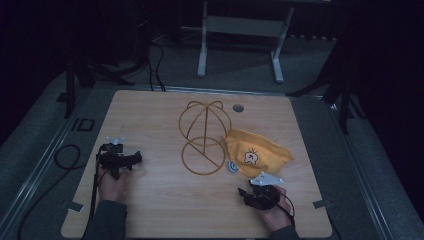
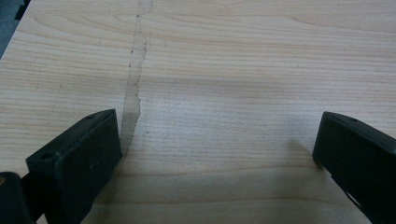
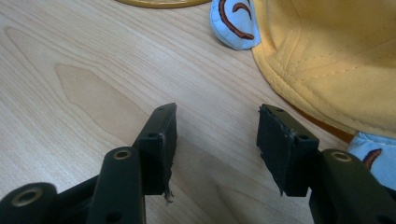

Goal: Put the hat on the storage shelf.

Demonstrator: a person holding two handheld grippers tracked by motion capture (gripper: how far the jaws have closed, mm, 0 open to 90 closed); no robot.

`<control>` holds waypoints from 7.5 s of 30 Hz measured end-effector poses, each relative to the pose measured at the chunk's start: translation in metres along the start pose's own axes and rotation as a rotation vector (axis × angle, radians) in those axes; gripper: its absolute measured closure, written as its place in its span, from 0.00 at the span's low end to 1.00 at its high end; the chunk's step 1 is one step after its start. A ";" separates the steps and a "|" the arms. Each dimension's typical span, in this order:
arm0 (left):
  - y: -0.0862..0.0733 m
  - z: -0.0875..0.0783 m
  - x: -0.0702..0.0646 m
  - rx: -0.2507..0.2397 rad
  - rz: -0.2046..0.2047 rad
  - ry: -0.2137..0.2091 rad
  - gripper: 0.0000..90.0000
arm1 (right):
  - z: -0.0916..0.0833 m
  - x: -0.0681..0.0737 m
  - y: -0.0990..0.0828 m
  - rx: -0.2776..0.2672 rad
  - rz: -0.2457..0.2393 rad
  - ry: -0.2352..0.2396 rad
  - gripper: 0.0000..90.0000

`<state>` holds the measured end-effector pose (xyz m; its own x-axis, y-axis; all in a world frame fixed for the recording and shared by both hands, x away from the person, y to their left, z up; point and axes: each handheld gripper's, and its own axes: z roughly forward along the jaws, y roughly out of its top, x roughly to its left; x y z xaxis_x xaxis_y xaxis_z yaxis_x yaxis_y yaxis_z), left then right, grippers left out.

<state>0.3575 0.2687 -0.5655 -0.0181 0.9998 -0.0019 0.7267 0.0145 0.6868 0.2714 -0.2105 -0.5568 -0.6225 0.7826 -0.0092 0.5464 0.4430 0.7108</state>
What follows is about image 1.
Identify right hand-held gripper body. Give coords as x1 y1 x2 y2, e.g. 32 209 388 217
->
243 171 285 211

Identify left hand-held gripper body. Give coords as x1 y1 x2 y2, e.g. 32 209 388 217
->
97 135 136 181

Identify yellow cartoon print hat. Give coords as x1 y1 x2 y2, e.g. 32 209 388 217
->
224 128 296 178

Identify gold wire hat stand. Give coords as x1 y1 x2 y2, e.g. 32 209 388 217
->
178 100 233 176

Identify person's left hand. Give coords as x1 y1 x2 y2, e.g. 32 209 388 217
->
97 165 132 203

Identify grey tape strip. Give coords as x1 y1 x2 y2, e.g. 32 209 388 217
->
312 199 333 210
67 201 85 213

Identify black tripod stand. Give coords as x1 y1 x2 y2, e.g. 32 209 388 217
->
286 49 368 136
56 33 136 119

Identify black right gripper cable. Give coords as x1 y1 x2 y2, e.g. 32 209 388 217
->
263 186 297 228

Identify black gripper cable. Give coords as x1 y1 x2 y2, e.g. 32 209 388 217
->
88 149 108 221
263 186 297 228

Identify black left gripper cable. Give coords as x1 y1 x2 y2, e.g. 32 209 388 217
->
88 149 108 221

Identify black floor cable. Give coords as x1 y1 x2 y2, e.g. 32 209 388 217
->
16 143 83 240

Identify black hanging cables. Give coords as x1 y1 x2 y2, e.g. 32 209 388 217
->
146 39 167 92

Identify white metal stand frame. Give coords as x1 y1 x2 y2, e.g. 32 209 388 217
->
196 0 296 84

